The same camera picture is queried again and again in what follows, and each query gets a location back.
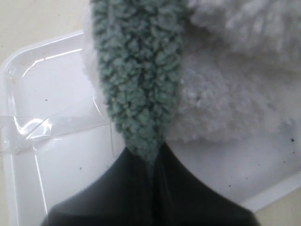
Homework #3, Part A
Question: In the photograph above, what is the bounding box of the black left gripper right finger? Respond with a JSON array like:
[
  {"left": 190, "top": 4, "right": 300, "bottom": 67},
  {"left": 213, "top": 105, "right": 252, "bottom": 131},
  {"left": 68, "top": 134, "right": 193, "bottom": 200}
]
[{"left": 152, "top": 144, "right": 260, "bottom": 226}]

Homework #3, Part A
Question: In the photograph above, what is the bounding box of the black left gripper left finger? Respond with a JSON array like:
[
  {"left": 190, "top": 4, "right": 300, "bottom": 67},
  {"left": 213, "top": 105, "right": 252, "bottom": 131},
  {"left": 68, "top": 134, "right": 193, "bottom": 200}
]
[{"left": 42, "top": 149, "right": 153, "bottom": 226}]

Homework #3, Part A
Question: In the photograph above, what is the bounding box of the green knitted scarf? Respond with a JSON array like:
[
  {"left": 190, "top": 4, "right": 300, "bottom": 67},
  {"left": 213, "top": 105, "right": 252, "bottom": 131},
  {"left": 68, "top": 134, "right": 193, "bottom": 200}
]
[{"left": 92, "top": 0, "right": 186, "bottom": 165}]

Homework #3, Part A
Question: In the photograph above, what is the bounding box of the white plush snowman toy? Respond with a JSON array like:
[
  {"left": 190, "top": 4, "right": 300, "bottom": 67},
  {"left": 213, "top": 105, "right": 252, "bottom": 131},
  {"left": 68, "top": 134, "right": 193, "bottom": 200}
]
[{"left": 83, "top": 0, "right": 301, "bottom": 142}]

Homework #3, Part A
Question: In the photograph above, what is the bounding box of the white plastic tray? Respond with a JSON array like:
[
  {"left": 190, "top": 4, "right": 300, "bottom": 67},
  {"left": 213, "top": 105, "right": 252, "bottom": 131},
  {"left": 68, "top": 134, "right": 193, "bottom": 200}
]
[{"left": 0, "top": 32, "right": 301, "bottom": 226}]

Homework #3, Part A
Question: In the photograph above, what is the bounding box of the clear tape strip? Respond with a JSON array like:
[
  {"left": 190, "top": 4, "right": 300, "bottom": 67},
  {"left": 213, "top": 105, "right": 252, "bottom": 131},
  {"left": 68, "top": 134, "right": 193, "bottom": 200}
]
[{"left": 0, "top": 95, "right": 119, "bottom": 156}]

